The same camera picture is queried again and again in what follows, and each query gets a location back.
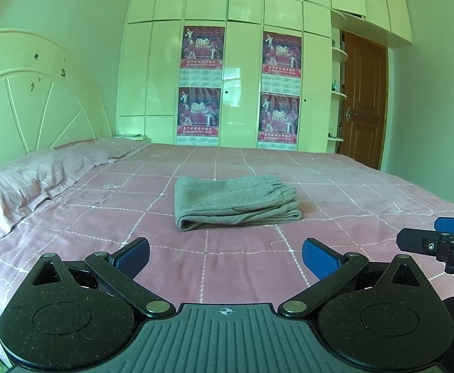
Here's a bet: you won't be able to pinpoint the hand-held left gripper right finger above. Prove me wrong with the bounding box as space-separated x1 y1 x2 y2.
278 238 438 318

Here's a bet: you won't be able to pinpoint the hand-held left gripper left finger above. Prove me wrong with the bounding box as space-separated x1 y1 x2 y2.
19 238 176 318

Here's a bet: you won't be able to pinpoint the grey pants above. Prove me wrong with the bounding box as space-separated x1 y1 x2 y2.
173 176 302 232

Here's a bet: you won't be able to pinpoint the pink checked bed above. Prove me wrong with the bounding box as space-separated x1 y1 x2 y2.
0 137 454 362

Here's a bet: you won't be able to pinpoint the pink pillow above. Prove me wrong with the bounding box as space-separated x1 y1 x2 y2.
54 137 153 181
0 154 95 237

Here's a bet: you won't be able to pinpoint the red calendar poster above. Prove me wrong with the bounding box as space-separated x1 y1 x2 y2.
257 93 301 149
261 31 303 94
176 87 222 147
179 26 226 88

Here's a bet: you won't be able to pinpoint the brown wooden door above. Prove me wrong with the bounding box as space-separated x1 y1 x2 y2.
338 32 389 171

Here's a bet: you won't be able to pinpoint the cream bed headboard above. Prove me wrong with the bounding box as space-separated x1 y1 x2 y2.
0 28 116 177

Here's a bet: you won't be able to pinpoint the cream corner shelf unit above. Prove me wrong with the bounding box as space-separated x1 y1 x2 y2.
327 10 349 154

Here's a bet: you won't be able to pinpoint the cream glossy wardrobe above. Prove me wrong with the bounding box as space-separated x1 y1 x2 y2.
117 0 413 152

